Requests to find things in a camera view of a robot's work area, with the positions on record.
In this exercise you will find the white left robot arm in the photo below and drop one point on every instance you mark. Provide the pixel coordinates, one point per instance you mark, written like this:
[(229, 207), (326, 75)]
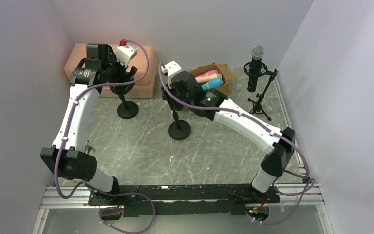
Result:
[(66, 157)]

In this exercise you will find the black microphone silver grille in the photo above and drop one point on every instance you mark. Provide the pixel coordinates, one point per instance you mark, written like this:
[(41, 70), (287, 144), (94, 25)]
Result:
[(255, 67)]

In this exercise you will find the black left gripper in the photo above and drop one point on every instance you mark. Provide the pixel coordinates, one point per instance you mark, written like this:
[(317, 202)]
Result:
[(126, 77)]

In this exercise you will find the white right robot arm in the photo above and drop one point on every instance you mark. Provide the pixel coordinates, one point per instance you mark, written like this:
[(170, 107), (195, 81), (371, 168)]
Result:
[(277, 144)]

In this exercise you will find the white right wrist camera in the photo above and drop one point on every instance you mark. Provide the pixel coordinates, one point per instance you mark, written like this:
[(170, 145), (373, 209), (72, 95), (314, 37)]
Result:
[(169, 70)]

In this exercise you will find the beige toy microphone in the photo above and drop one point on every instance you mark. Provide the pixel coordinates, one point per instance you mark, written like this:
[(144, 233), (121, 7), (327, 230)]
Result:
[(205, 79)]

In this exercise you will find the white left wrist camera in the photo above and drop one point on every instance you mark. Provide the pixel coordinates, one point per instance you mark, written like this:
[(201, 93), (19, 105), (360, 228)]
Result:
[(125, 52)]

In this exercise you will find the black tripod microphone stand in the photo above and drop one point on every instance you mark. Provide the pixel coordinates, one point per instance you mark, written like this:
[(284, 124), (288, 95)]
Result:
[(257, 108)]

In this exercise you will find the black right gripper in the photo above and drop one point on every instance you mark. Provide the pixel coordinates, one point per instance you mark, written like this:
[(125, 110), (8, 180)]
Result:
[(168, 93)]

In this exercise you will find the claw hammer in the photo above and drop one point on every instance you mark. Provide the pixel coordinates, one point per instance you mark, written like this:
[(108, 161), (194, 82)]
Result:
[(88, 148)]

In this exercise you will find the clip mount desk stand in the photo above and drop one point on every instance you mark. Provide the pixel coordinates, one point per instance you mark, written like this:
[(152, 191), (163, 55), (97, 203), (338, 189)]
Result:
[(178, 129)]

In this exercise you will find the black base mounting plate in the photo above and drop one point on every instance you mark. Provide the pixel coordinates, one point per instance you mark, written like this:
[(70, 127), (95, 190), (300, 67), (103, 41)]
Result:
[(233, 199)]

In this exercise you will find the blue toy microphone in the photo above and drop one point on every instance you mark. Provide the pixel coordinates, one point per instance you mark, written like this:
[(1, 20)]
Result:
[(212, 84)]

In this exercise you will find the shock mount desk stand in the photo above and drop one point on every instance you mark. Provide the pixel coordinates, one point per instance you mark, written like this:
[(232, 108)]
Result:
[(127, 109)]

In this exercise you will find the brown cardboard box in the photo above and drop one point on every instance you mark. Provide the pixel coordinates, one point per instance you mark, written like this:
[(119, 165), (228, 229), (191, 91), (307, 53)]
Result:
[(225, 77)]

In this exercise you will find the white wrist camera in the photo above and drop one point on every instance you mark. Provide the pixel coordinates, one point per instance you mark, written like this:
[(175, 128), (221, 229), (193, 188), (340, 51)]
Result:
[(125, 52), (169, 70)]

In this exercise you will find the orange plastic storage box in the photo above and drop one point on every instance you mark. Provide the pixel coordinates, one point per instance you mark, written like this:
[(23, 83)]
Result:
[(146, 67)]

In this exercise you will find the pink toy microphone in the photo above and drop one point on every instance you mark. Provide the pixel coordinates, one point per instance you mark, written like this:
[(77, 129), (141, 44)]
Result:
[(208, 73)]

